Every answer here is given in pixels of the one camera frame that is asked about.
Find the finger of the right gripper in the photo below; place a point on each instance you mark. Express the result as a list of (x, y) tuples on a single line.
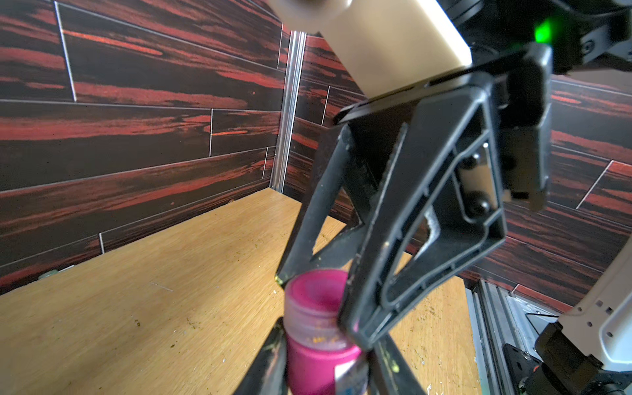
[(436, 211), (339, 164)]

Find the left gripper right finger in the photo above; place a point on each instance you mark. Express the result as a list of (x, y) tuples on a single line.
[(389, 372)]

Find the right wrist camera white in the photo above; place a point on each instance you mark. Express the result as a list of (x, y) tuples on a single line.
[(384, 45)]

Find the magenta paint jar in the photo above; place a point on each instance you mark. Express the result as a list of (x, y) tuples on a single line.
[(321, 359)]

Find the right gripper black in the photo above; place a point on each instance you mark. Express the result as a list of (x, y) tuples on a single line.
[(516, 47)]

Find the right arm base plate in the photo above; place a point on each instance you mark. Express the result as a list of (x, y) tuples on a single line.
[(523, 370)]

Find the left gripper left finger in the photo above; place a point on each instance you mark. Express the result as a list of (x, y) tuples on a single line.
[(267, 373)]

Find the aluminium front rail frame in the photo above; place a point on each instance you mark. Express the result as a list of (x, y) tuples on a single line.
[(499, 316)]

